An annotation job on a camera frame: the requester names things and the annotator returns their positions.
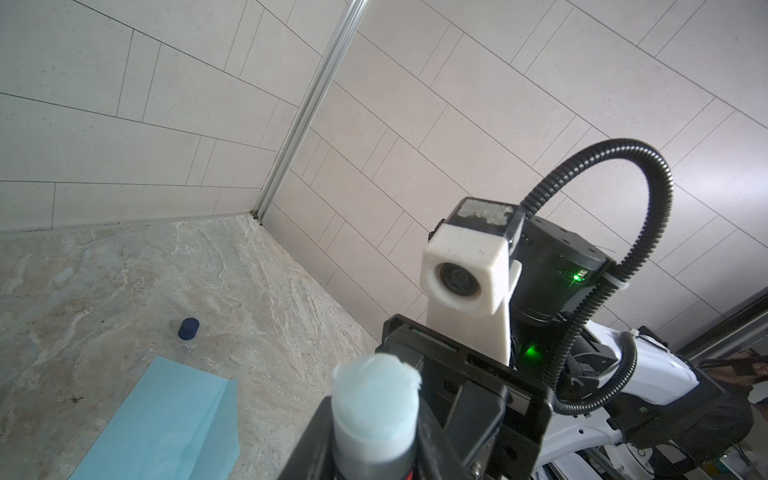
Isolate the dark blue glue stick cap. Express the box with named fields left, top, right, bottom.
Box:
left=177, top=317, right=200, bottom=341

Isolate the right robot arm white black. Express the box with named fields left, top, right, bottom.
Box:
left=379, top=139, right=741, bottom=479

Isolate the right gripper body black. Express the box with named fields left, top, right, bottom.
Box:
left=376, top=315, right=554, bottom=479

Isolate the blue white glue stick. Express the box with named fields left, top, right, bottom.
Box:
left=331, top=353, right=421, bottom=479

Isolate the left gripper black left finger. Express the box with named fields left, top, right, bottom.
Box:
left=278, top=396, right=334, bottom=480

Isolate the teal paper envelope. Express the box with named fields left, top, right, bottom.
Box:
left=71, top=357, right=240, bottom=479

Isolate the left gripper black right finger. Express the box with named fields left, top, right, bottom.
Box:
left=415, top=400, right=470, bottom=480

